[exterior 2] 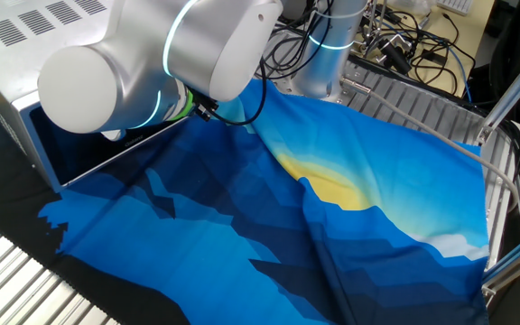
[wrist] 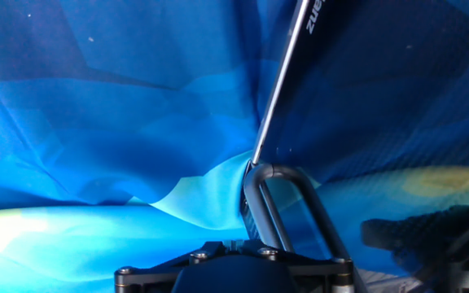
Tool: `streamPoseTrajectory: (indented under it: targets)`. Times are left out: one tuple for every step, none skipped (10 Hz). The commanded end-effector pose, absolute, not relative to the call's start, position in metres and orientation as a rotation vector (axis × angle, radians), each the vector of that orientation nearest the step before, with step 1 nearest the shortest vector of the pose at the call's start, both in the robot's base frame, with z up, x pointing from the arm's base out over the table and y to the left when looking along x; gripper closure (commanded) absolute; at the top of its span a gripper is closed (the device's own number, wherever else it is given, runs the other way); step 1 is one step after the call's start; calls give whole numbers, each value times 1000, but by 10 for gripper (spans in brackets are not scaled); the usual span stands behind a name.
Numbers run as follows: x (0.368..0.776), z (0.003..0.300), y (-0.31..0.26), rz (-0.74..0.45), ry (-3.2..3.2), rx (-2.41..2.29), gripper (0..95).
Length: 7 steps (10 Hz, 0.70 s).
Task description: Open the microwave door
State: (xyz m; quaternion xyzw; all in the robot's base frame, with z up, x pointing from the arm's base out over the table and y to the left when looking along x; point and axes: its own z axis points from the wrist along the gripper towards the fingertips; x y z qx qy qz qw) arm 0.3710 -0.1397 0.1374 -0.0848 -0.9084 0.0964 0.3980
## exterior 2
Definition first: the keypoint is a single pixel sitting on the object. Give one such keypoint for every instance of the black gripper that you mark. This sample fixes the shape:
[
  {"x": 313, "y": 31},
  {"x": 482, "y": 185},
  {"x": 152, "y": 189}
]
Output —
[{"x": 203, "y": 104}]

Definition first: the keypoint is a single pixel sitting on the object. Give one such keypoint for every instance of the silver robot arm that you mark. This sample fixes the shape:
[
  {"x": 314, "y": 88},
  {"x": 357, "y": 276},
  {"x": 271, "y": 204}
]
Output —
[{"x": 151, "y": 54}]

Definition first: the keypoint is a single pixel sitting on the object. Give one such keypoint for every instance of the silver microwave body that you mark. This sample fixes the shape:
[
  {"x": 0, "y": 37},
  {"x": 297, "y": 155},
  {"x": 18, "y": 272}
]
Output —
[{"x": 16, "y": 54}]

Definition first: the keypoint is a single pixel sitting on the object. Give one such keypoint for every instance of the silver robot mounting plate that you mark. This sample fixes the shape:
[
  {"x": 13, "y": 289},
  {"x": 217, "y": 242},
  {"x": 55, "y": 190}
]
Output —
[{"x": 342, "y": 90}]

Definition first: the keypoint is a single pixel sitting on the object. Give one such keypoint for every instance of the blue mountain print cloth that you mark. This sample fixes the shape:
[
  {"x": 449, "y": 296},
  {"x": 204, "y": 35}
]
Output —
[{"x": 242, "y": 248}]

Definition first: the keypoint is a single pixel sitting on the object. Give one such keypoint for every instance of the white keyboard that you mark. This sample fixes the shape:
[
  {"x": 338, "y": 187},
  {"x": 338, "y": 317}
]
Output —
[{"x": 456, "y": 5}]

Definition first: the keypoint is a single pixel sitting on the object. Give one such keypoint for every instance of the wooden desk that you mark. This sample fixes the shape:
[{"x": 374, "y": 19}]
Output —
[{"x": 467, "y": 36}]

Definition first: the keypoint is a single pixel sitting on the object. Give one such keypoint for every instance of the black office chair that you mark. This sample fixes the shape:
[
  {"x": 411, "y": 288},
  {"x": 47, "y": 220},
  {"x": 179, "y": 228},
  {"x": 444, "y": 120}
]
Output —
[{"x": 517, "y": 40}]

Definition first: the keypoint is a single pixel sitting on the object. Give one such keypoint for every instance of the black camera on clamp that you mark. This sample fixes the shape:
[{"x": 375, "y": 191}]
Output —
[{"x": 395, "y": 56}]

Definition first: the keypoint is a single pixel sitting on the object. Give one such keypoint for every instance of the aluminium frame strut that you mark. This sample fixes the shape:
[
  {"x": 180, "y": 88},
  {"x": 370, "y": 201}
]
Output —
[{"x": 513, "y": 90}]

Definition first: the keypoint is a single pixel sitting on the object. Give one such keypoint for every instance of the blue aluminium rail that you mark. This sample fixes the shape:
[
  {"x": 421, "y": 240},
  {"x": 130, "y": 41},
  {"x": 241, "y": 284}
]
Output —
[{"x": 517, "y": 262}]

